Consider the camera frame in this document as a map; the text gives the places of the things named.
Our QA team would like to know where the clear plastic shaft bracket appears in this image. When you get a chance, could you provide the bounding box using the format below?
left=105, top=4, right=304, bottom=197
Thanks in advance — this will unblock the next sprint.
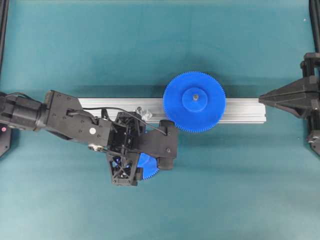
left=135, top=106, right=153, bottom=122

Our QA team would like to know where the large blue plastic gear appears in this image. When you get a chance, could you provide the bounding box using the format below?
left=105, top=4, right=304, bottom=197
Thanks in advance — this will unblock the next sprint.
left=162, top=71, right=227, bottom=133

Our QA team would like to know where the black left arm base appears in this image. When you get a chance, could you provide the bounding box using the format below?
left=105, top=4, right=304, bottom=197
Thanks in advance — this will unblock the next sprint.
left=0, top=123, right=12, bottom=157

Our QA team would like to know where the black camera cable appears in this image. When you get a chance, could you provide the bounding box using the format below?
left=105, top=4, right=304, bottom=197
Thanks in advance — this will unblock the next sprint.
left=65, top=107, right=168, bottom=137

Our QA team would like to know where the steel shaft through large gear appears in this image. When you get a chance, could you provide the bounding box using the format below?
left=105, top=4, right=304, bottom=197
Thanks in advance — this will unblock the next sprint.
left=192, top=94, right=199, bottom=101

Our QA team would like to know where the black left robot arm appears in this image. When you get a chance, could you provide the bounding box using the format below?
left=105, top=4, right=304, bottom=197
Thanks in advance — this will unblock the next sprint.
left=0, top=90, right=145, bottom=186

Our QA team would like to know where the small blue plastic gear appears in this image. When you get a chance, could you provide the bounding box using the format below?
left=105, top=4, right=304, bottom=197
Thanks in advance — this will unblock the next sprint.
left=137, top=153, right=159, bottom=180

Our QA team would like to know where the green table mat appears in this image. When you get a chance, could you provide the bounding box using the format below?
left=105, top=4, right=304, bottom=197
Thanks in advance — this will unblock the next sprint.
left=0, top=0, right=320, bottom=240

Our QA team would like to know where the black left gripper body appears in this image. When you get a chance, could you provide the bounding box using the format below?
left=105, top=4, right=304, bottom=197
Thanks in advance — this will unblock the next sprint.
left=107, top=111, right=146, bottom=156

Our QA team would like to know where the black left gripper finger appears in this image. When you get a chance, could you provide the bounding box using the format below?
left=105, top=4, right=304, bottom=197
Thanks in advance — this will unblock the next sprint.
left=106, top=152, right=141, bottom=187

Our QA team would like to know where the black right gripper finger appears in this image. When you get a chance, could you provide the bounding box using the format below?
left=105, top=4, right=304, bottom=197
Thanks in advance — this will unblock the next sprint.
left=258, top=93, right=312, bottom=119
left=259, top=77, right=313, bottom=100

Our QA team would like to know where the silver aluminium extrusion rail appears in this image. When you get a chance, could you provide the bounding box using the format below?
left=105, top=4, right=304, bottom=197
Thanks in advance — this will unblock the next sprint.
left=78, top=98, right=267, bottom=124

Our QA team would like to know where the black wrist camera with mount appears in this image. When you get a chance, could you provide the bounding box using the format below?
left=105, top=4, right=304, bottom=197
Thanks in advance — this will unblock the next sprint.
left=132, top=120, right=178, bottom=170

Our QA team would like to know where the black left frame post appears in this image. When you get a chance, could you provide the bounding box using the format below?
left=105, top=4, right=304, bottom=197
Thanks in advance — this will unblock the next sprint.
left=0, top=0, right=10, bottom=67

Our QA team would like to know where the black frame post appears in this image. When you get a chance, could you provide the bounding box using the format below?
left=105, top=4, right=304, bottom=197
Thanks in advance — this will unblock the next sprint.
left=309, top=0, right=320, bottom=53
left=0, top=0, right=10, bottom=67

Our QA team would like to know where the black right frame post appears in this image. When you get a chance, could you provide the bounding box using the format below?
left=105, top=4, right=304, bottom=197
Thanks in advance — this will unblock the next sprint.
left=309, top=0, right=320, bottom=53

